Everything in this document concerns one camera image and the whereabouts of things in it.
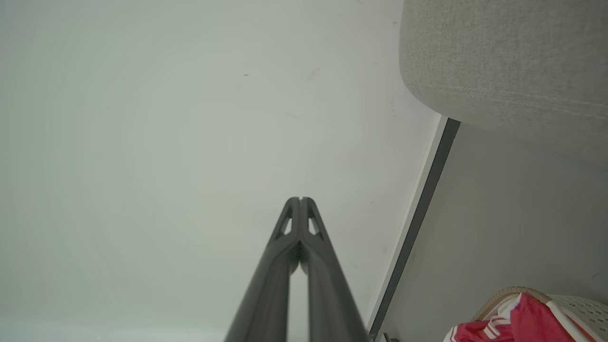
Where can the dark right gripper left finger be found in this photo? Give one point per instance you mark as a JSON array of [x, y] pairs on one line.
[[266, 294]]

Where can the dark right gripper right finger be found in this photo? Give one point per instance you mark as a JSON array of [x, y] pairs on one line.
[[332, 299]]

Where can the red and white garment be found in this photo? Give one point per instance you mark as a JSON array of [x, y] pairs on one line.
[[522, 323]]

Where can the white laundry basket brown rim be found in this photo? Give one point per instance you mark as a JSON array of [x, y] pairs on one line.
[[582, 308]]

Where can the white and black skirting board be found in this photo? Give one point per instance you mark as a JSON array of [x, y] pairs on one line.
[[418, 213]]

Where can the grey fabric sofa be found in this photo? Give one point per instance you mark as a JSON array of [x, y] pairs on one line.
[[513, 57]]

